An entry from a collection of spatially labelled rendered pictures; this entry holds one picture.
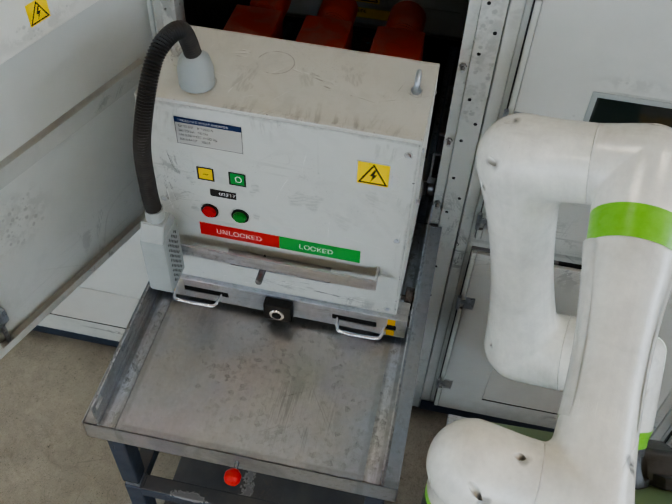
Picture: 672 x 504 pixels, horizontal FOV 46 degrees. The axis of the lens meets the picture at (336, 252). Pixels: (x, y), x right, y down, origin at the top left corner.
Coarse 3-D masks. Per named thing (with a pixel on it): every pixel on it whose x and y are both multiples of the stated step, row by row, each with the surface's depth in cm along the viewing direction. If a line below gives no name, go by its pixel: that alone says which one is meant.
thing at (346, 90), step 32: (224, 32) 144; (224, 64) 138; (256, 64) 138; (288, 64) 139; (320, 64) 139; (352, 64) 139; (384, 64) 140; (416, 64) 140; (160, 96) 131; (192, 96) 132; (224, 96) 132; (256, 96) 132; (288, 96) 133; (320, 96) 133; (352, 96) 133; (384, 96) 134; (416, 96) 134; (352, 128) 127; (384, 128) 128; (416, 128) 128; (416, 192) 142
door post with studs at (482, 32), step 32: (480, 0) 143; (480, 32) 148; (480, 64) 153; (480, 96) 158; (448, 128) 167; (448, 160) 173; (448, 192) 180; (448, 224) 187; (448, 256) 196; (416, 384) 242
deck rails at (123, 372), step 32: (416, 224) 188; (416, 256) 182; (416, 288) 167; (160, 320) 167; (128, 352) 160; (128, 384) 157; (384, 384) 159; (96, 416) 149; (384, 416) 154; (384, 448) 150; (384, 480) 145
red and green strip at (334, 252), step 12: (204, 228) 154; (216, 228) 153; (228, 228) 152; (240, 240) 154; (252, 240) 153; (264, 240) 152; (276, 240) 152; (288, 240) 151; (300, 240) 150; (312, 252) 152; (324, 252) 151; (336, 252) 150; (348, 252) 150; (360, 252) 149
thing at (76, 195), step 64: (0, 0) 124; (64, 0) 135; (128, 0) 153; (0, 64) 129; (64, 64) 146; (128, 64) 161; (0, 128) 139; (64, 128) 150; (128, 128) 170; (0, 192) 145; (64, 192) 161; (128, 192) 180; (0, 256) 152; (64, 256) 170; (0, 320) 156
